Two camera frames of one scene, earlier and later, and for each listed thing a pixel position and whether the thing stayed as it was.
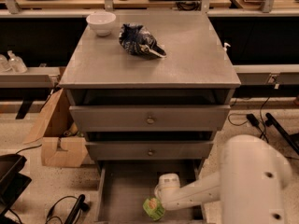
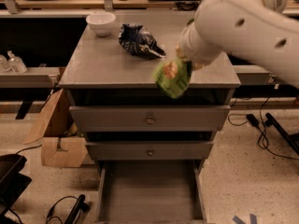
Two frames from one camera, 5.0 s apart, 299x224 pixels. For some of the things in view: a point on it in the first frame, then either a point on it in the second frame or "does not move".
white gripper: x=168 y=182 to x=191 y=49
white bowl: x=102 y=21 does not move
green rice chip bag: x=153 y=208 to x=173 y=77
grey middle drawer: x=149 y=150 does not move
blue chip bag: x=137 y=40 does not move
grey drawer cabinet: x=150 y=97 does not move
